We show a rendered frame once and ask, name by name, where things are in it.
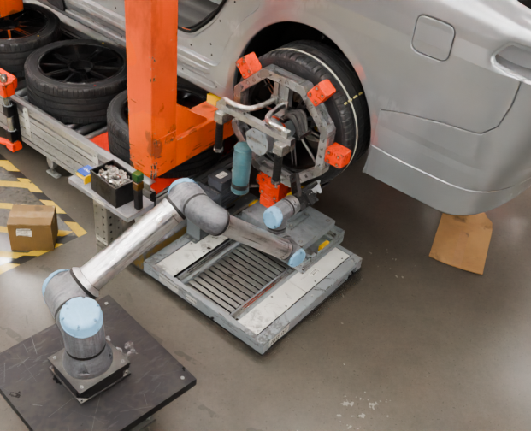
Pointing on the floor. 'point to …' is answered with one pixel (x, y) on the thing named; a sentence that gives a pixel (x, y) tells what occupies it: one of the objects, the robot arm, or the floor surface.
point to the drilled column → (105, 226)
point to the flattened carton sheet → (463, 241)
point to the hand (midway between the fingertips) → (317, 180)
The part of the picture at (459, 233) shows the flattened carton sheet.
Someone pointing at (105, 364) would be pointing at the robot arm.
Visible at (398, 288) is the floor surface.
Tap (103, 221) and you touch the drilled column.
